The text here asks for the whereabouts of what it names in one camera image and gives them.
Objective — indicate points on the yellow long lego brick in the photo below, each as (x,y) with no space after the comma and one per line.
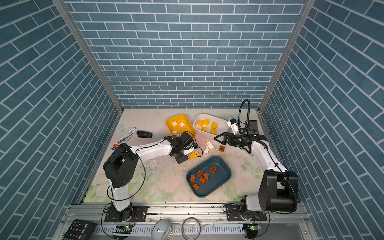
(194,155)

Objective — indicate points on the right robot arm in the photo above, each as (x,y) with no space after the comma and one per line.
(278,191)

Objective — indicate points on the white curved lego piece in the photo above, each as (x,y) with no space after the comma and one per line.
(206,150)

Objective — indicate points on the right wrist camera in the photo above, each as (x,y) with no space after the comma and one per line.
(233,125)

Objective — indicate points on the teal plastic bin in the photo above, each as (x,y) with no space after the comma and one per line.
(215,181)

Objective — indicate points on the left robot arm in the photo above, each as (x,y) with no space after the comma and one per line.
(121,165)

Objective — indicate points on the white flat lego plate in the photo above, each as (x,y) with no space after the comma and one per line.
(210,145)

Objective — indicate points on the black remote keypad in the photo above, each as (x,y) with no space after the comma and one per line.
(80,230)

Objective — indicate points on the toothpaste tube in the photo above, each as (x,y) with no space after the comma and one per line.
(126,137)

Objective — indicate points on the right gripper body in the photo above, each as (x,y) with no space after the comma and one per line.
(239,140)

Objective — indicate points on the brown lego top small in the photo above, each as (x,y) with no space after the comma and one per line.
(213,169)

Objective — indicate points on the white plastic bin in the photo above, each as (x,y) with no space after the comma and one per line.
(210,126)

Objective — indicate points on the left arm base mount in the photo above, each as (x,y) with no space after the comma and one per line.
(130,214)

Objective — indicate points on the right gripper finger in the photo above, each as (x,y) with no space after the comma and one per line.
(225,142)
(224,136)

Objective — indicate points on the grey computer mouse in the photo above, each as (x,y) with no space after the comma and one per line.
(162,230)

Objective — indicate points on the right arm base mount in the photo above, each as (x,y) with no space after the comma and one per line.
(236,213)

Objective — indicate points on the yellow plastic bin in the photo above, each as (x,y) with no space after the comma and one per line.
(180,118)

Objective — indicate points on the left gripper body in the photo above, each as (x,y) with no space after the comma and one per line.
(181,156)

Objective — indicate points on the black stapler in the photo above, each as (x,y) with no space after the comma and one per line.
(144,134)

